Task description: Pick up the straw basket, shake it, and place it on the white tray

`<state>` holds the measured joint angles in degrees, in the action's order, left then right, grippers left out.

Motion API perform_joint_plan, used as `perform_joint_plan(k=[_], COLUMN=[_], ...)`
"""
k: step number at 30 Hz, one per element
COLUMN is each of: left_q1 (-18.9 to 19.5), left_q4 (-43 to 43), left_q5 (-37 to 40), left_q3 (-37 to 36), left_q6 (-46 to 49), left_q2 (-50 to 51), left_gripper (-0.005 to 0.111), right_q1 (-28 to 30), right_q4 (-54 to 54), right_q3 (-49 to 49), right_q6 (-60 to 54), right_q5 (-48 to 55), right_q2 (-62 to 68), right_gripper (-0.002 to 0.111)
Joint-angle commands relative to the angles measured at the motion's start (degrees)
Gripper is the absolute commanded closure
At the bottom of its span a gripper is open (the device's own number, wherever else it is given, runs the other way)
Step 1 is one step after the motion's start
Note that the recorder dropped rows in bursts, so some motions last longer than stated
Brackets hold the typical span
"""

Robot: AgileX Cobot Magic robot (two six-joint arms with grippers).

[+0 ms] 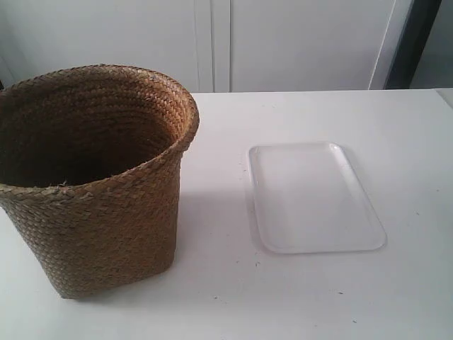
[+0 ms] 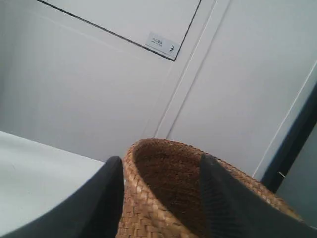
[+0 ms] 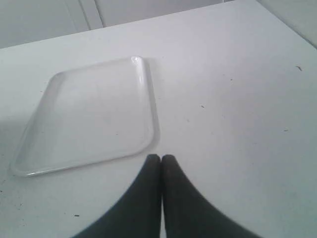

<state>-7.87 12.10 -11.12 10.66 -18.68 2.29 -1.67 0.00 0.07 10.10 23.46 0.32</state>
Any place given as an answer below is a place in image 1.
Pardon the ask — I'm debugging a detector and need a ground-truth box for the white plastic tray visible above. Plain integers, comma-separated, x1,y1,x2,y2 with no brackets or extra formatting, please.
248,142,386,254

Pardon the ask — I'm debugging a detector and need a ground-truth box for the white cabinet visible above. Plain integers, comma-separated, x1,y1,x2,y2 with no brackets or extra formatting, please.
1,1,411,92

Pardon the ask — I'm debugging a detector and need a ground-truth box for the brown woven wicker basket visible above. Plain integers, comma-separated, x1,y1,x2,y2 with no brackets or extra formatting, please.
1,64,200,299

